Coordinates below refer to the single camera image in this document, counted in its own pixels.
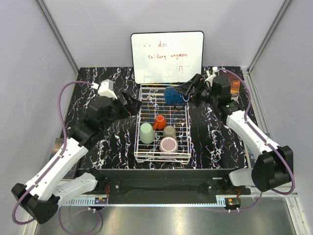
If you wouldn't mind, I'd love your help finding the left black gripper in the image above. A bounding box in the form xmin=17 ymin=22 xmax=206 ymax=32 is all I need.
xmin=102 ymin=90 xmax=143 ymax=131

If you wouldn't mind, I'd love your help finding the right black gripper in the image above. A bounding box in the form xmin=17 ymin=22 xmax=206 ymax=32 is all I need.
xmin=173 ymin=74 xmax=218 ymax=108

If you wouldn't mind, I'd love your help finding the dark blue mug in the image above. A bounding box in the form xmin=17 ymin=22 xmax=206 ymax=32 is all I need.
xmin=164 ymin=86 xmax=190 ymax=106

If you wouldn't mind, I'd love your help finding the pale green cup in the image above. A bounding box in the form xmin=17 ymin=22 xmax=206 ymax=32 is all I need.
xmin=139 ymin=122 xmax=155 ymax=144

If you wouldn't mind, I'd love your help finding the orange cup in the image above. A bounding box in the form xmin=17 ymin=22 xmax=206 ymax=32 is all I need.
xmin=153 ymin=115 xmax=167 ymax=130

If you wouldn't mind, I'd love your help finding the mauve purple mug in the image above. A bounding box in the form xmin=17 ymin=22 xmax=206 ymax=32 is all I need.
xmin=160 ymin=137 xmax=178 ymax=157

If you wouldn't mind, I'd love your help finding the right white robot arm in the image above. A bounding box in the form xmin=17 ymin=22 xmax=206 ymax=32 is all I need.
xmin=174 ymin=74 xmax=295 ymax=195

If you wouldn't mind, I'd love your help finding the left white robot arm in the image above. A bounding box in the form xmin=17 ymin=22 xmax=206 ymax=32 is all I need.
xmin=11 ymin=91 xmax=142 ymax=224

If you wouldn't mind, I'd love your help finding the beige mug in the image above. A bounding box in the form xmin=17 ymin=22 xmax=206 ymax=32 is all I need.
xmin=163 ymin=125 xmax=176 ymax=139

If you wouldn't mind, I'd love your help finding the white whiteboard with red writing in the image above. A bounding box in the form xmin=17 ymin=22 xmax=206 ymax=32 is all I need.
xmin=131 ymin=31 xmax=204 ymax=84

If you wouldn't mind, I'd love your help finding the dark book with lit windows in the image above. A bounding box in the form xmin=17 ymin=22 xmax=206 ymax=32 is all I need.
xmin=228 ymin=74 xmax=241 ymax=101

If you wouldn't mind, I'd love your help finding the A Tale of Two Cities book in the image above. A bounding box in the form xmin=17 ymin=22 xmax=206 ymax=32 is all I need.
xmin=51 ymin=137 xmax=79 ymax=181

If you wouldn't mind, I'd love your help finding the blue Nineteen Eighty-Four book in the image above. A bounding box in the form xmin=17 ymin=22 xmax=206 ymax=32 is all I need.
xmin=245 ymin=145 xmax=256 ymax=167

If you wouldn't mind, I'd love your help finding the left small circuit board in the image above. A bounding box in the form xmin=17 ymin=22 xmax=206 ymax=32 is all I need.
xmin=95 ymin=197 xmax=108 ymax=205

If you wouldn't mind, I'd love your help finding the small circuit board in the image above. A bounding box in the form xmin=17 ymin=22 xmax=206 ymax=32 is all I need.
xmin=95 ymin=197 xmax=108 ymax=205
xmin=227 ymin=198 xmax=240 ymax=206

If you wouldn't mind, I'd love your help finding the right small circuit board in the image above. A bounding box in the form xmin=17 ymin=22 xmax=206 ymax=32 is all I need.
xmin=227 ymin=198 xmax=240 ymax=206

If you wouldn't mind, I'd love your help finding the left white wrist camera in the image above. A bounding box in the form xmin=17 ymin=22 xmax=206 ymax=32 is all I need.
xmin=91 ymin=79 xmax=117 ymax=99

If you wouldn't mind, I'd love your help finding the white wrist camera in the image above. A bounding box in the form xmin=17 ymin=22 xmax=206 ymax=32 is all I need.
xmin=91 ymin=79 xmax=117 ymax=99
xmin=206 ymin=66 xmax=219 ymax=79

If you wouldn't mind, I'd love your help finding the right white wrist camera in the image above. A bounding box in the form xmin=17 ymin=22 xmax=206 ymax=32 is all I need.
xmin=206 ymin=66 xmax=219 ymax=79

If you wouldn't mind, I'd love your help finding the white wire dish rack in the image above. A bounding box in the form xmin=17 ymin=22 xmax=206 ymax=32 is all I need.
xmin=134 ymin=84 xmax=191 ymax=165

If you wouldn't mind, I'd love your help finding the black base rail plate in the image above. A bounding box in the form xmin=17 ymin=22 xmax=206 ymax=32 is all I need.
xmin=77 ymin=168 xmax=251 ymax=205

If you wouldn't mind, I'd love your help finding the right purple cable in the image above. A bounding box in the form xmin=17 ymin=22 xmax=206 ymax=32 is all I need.
xmin=215 ymin=67 xmax=296 ymax=211

